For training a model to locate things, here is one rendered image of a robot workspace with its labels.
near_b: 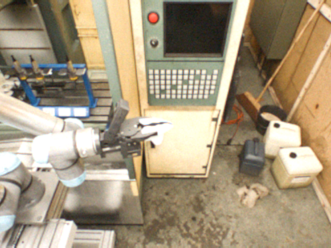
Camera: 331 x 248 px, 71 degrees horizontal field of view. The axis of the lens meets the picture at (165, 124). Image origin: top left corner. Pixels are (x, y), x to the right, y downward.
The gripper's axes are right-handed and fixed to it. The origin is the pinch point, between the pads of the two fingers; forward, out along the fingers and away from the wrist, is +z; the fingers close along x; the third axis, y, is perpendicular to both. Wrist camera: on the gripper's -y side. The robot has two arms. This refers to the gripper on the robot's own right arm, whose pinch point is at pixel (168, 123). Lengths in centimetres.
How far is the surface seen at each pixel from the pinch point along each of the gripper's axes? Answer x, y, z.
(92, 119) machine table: -89, 57, -35
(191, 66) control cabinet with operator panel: -68, 16, 29
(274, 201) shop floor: -51, 152, 110
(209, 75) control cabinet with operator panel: -66, 22, 40
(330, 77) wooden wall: -102, 58, 171
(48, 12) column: -163, 1, -59
